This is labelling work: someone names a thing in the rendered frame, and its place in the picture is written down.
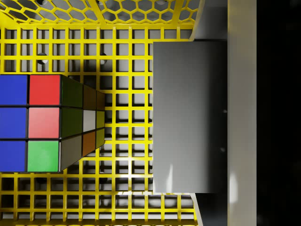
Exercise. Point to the yellow basket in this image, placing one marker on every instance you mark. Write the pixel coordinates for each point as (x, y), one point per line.
(122, 77)

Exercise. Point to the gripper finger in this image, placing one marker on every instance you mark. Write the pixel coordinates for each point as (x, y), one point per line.
(212, 209)
(212, 21)

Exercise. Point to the puzzle cube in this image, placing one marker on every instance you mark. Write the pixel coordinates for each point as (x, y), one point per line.
(43, 122)

